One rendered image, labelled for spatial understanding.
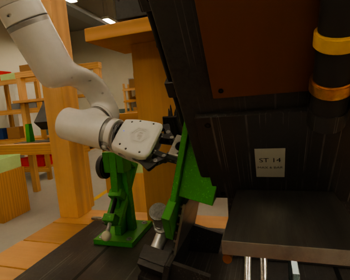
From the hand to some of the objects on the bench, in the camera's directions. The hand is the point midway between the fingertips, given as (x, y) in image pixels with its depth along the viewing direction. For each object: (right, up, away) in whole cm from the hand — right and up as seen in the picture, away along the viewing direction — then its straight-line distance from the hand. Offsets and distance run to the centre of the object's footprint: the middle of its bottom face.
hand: (178, 151), depth 64 cm
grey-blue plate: (+19, -30, -17) cm, 40 cm away
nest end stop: (-6, -28, -4) cm, 29 cm away
